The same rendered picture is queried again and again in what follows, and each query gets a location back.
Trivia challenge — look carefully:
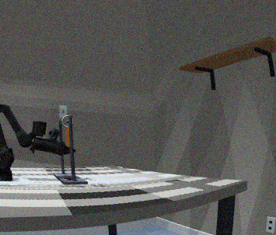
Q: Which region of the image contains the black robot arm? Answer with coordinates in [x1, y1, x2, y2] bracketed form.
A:
[0, 104, 61, 181]

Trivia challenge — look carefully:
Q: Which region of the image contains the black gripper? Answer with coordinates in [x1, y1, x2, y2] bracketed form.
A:
[44, 139, 70, 156]

